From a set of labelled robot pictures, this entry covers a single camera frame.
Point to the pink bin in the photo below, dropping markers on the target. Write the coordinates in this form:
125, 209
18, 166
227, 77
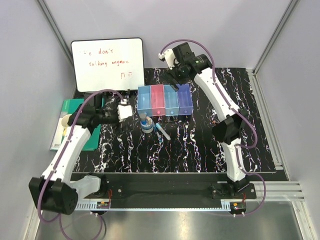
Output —
157, 100

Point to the light blue bin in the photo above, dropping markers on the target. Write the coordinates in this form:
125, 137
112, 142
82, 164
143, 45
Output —
144, 100

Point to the grey blue glue stick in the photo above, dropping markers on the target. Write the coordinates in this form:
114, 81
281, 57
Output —
143, 118

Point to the blue white tape roll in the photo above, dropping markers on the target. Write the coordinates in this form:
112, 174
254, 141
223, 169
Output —
147, 125

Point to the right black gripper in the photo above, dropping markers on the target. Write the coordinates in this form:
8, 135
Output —
169, 77

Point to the purple bin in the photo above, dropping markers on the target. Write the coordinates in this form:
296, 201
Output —
185, 100

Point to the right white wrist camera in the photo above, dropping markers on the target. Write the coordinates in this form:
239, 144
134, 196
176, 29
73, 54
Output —
169, 57

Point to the teal blue bin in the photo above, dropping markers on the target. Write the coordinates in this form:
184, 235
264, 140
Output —
171, 101

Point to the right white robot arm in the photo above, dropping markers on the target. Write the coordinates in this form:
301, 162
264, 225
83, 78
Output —
232, 119

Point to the thin blue pen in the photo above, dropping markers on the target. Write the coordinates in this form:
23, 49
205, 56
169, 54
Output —
160, 139

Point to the green notebook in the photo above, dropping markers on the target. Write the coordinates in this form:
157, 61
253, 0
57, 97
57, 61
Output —
69, 106

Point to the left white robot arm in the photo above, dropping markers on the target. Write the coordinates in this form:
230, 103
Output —
54, 191

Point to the black marbled table mat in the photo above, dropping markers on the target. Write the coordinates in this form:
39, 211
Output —
192, 148

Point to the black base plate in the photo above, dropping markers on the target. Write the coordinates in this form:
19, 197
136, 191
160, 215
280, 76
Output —
168, 191

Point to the blue white marker pen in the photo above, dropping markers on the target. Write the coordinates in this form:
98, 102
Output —
160, 128

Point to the yellow cream mug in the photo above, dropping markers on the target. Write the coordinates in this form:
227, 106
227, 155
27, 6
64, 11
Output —
64, 123

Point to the white dry-erase board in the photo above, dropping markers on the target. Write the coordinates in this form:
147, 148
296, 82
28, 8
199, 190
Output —
116, 64

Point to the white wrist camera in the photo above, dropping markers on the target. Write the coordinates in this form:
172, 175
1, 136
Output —
169, 57
124, 110

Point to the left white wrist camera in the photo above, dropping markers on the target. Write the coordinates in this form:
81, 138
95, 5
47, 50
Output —
124, 110

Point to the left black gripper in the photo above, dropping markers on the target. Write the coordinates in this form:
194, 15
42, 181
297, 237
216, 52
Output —
117, 122

